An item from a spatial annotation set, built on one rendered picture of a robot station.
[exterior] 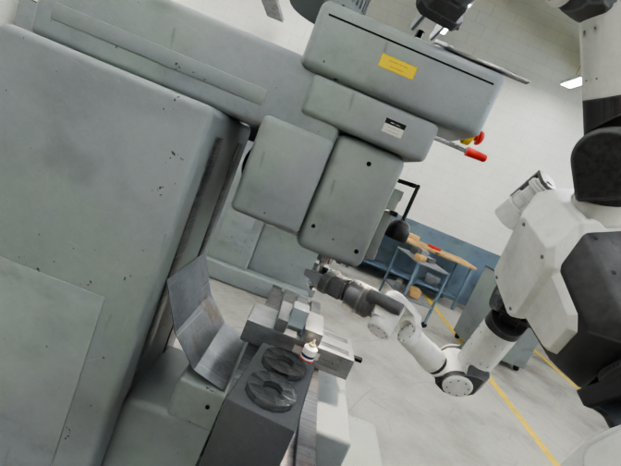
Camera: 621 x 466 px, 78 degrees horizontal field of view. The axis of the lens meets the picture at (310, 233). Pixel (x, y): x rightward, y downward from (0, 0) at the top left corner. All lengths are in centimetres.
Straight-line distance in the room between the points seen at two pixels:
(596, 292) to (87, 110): 103
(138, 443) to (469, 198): 745
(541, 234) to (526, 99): 781
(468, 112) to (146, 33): 79
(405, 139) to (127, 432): 108
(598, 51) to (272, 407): 73
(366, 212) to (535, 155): 767
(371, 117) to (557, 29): 809
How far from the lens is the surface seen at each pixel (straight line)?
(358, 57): 100
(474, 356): 114
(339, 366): 124
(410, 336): 110
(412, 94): 100
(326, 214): 100
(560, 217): 78
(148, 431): 127
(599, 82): 76
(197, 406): 117
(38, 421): 130
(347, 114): 98
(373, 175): 100
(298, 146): 97
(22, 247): 113
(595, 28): 76
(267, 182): 98
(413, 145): 100
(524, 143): 849
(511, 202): 97
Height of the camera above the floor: 154
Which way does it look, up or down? 10 degrees down
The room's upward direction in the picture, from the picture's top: 22 degrees clockwise
